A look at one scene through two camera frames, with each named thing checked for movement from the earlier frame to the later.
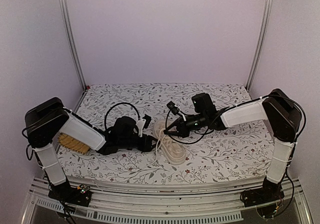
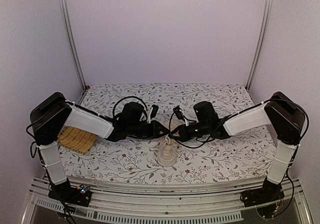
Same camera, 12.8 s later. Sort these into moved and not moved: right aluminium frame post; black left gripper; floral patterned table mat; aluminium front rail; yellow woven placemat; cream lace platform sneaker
Moved: cream lace platform sneaker; black left gripper
Not moved: yellow woven placemat; right aluminium frame post; aluminium front rail; floral patterned table mat
